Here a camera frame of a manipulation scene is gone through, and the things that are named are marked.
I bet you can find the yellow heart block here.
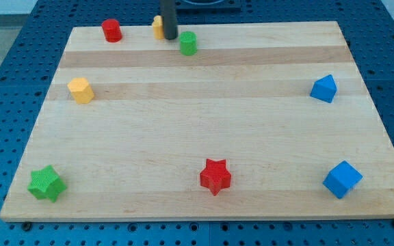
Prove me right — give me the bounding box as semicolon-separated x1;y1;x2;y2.
152;15;165;40

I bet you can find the red star block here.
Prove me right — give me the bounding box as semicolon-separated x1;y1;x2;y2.
200;159;232;196

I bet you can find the wooden board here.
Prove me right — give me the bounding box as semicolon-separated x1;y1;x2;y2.
0;21;394;222

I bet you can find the green cylinder block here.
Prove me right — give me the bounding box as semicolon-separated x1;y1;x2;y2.
179;31;197;56

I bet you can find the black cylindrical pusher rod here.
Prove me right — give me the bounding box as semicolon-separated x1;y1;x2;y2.
159;0;178;40

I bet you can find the yellow hexagon block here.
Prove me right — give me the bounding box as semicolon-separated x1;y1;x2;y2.
67;77;94;104

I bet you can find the red cylinder block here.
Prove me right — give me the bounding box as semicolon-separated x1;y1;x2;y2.
101;18;122;42

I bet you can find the blue pentagon block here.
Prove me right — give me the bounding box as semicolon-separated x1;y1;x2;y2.
310;74;337;103

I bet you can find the blue cube block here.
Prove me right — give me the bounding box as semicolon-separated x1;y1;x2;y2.
322;161;363;199

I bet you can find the green star block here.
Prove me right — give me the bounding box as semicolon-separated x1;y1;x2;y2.
27;165;67;202

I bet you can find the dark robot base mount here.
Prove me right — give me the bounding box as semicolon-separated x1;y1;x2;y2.
174;0;242;13

